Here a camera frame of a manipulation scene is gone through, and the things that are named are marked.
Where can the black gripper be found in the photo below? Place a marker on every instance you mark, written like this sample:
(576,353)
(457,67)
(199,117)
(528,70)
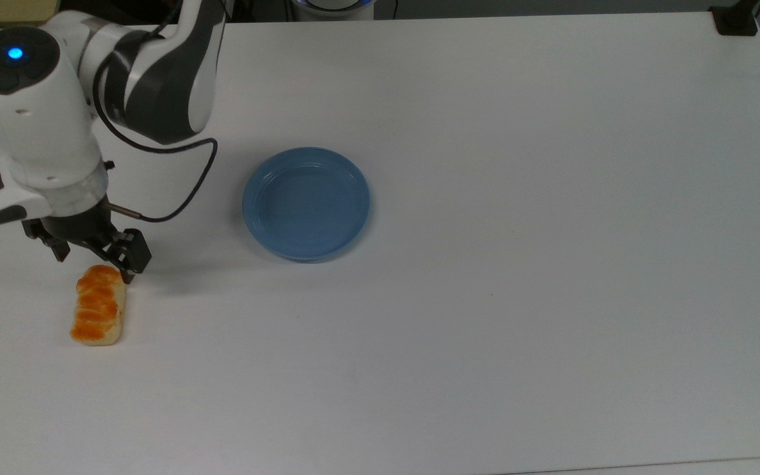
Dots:
(80,231)

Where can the orange glazed bread loaf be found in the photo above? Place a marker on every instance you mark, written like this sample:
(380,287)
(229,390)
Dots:
(98,307)

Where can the white grey Franka robot arm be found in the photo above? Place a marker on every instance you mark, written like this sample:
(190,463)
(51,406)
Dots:
(30,112)

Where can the blue round plate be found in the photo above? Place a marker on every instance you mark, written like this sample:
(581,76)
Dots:
(307,204)

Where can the brown wooden board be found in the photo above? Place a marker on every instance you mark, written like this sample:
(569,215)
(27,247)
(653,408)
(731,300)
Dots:
(4,10)

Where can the white side table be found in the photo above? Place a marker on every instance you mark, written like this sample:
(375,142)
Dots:
(683,468)

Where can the black stand base plate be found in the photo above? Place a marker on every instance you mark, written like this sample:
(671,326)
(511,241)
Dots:
(736,20)

